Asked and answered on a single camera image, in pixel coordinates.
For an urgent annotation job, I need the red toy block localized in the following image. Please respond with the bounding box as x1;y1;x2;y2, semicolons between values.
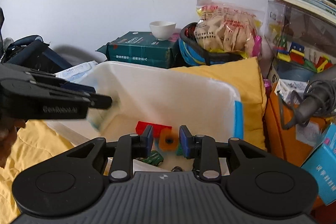
135;121;172;139

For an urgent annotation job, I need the orange ring toy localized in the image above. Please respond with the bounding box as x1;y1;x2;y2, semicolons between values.
158;128;179;152

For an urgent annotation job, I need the baby wipes pack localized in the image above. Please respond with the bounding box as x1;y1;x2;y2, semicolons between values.
55;61;98;83

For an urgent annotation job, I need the green toy car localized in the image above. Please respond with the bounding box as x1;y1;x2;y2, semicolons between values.
137;150;164;166

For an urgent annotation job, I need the yellow quilted cloth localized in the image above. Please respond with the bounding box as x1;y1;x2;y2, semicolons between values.
1;59;266;223

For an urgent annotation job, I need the white plastic bin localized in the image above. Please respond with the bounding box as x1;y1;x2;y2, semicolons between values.
43;60;244;172

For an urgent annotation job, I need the green book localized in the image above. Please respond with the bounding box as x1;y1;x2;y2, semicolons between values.
96;31;180;69

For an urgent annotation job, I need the orange box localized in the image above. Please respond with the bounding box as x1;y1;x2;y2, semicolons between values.
264;84;329;212

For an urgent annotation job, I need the white ceramic bowl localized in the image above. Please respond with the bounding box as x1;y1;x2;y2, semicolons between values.
149;21;176;40

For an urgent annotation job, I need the blue black basket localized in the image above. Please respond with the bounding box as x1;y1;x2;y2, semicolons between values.
178;22;243;66

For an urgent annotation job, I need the snack bag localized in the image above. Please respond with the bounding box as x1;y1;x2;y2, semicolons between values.
194;0;264;59

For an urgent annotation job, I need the grey hair dryer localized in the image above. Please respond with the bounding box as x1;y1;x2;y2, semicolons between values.
276;67;335;130

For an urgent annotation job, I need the clear box of toys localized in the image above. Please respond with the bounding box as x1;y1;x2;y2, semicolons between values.
264;1;335;83

